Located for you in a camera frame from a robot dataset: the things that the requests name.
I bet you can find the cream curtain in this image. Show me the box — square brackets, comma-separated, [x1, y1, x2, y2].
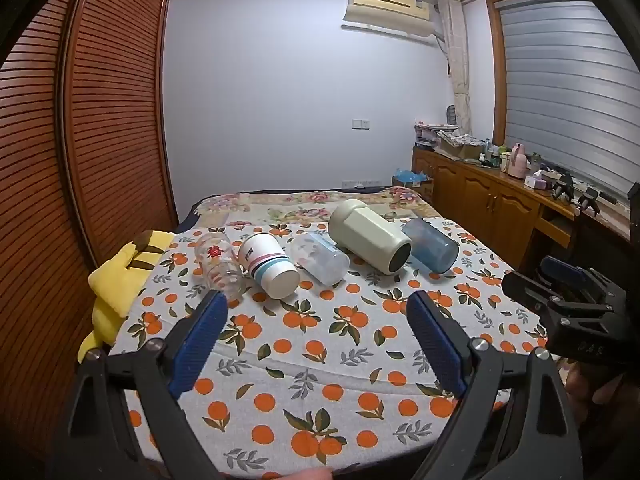
[439, 0, 474, 137]

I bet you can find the wall air conditioner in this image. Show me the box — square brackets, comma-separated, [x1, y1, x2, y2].
[341, 0, 435, 37]

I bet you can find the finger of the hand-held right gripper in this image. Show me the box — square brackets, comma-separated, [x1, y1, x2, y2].
[501, 271, 563, 313]
[537, 255, 591, 286]

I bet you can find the orange fruit print blanket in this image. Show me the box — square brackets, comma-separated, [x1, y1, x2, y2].
[107, 216, 551, 477]

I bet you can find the clear glass cup red print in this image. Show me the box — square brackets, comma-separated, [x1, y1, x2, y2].
[195, 233, 247, 301]

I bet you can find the blue translucent cup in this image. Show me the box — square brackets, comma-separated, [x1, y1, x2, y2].
[401, 217, 460, 275]

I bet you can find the wooden cabinet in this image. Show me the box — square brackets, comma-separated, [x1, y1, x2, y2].
[411, 145, 640, 273]

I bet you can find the grey window blind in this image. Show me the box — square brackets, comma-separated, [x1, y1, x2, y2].
[497, 0, 640, 198]

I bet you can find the white cup with coloured stripes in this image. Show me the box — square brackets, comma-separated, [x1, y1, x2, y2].
[238, 232, 301, 299]

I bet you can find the cardboard box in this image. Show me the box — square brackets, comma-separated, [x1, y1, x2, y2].
[437, 131, 484, 162]

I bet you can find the black clamp tool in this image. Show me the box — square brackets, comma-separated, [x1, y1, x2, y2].
[551, 172, 577, 202]
[576, 187, 602, 217]

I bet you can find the wooden louvered wardrobe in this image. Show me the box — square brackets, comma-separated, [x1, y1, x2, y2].
[0, 0, 179, 461]

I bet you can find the clear plastic cup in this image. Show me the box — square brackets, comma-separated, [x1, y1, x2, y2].
[290, 232, 350, 286]

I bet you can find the person's right hand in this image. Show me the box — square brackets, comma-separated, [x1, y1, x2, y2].
[565, 360, 613, 428]

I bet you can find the yellow plush toy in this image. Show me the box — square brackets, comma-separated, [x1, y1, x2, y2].
[77, 229, 176, 363]

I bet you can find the floral blanket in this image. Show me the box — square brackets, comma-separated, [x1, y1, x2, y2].
[189, 186, 437, 233]

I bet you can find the blue plastic bag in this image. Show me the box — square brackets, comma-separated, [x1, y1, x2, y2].
[392, 168, 432, 184]

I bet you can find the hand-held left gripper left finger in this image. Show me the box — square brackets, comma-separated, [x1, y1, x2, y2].
[47, 290, 231, 480]

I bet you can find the stack of storage boxes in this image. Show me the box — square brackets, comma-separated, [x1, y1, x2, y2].
[413, 120, 442, 149]

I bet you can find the pink thermos jug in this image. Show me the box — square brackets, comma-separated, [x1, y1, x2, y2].
[507, 143, 527, 179]

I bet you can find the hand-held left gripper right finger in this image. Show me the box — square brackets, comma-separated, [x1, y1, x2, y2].
[407, 290, 587, 480]

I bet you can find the cream insulated cup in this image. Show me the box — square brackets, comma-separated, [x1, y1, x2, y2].
[328, 199, 413, 275]

